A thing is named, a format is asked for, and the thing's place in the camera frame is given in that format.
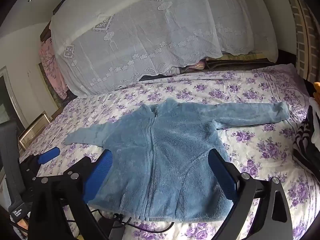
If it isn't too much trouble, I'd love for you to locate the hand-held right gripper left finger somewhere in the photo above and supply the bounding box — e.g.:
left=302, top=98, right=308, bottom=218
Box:
left=27, top=149, right=112, bottom=240

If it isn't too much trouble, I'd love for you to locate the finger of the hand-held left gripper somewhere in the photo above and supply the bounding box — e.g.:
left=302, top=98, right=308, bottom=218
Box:
left=19, top=147, right=61, bottom=180

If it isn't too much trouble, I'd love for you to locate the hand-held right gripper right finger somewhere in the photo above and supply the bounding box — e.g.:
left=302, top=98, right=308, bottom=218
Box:
left=208, top=149, right=293, bottom=240

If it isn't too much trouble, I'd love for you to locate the blue fleece zip jacket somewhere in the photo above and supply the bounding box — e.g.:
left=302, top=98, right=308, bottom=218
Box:
left=63, top=97, right=290, bottom=222

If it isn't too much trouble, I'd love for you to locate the purple floral bed sheet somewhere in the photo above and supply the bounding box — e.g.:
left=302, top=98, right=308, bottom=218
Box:
left=19, top=64, right=320, bottom=240

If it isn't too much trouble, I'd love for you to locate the grey power adapter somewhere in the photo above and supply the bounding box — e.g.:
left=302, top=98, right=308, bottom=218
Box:
left=97, top=212, right=130, bottom=240

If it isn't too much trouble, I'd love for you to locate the pink floral blanket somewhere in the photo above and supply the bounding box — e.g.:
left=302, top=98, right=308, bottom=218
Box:
left=39, top=37, right=69, bottom=100

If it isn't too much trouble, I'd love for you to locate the black white striped cloth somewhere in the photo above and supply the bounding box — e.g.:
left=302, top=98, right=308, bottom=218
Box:
left=292, top=104, right=320, bottom=175

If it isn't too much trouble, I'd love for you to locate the folded pink patterned bedding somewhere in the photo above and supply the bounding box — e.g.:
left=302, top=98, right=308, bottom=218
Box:
left=165, top=59, right=208, bottom=75

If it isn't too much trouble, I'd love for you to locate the white lace cover cloth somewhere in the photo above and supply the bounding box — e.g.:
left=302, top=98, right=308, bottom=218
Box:
left=49, top=0, right=279, bottom=98

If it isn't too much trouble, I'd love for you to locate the gold picture frame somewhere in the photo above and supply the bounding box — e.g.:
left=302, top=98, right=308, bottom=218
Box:
left=18, top=110, right=53, bottom=150

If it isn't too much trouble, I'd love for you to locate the black cable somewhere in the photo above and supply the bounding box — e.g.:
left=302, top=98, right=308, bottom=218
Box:
left=59, top=209, right=175, bottom=233

